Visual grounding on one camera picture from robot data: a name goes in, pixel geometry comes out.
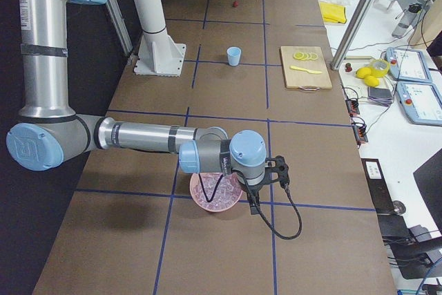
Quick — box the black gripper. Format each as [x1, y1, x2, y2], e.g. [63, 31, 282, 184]
[247, 155, 289, 215]

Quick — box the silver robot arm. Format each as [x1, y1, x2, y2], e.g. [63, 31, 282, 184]
[6, 0, 289, 214]

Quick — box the pink bowl of ice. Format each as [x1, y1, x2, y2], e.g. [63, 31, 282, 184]
[189, 173, 242, 212]

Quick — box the light blue plastic cup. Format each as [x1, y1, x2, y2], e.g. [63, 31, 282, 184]
[227, 46, 242, 66]

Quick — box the yellow plastic knife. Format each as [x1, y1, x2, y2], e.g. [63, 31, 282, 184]
[290, 66, 322, 75]

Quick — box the wooden cutting board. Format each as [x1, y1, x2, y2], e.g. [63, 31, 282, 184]
[280, 46, 332, 91]

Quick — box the dark wallet pouch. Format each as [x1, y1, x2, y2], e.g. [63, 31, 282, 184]
[367, 86, 394, 106]

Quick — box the yellow lemon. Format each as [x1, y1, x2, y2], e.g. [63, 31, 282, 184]
[356, 67, 372, 79]
[363, 75, 380, 88]

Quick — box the yellow tape roll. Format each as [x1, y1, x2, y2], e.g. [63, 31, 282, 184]
[368, 59, 390, 78]

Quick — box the teach pendant tablet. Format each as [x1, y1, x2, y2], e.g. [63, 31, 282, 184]
[396, 81, 441, 126]
[385, 47, 432, 83]

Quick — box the yellow cloth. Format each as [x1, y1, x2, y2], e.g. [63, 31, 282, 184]
[319, 1, 347, 24]

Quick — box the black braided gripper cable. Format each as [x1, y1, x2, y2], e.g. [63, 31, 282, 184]
[236, 170, 303, 240]

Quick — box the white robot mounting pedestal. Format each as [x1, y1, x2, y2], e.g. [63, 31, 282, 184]
[134, 0, 186, 77]

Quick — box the aluminium frame post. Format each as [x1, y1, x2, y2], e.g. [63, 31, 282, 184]
[330, 0, 374, 70]

